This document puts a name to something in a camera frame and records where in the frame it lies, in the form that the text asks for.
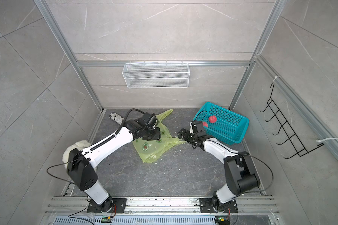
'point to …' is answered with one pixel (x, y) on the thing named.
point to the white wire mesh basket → (156, 75)
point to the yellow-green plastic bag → (150, 150)
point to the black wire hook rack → (300, 150)
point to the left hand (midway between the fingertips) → (161, 133)
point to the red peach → (212, 119)
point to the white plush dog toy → (80, 145)
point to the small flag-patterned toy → (116, 117)
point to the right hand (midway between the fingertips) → (183, 135)
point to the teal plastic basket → (223, 124)
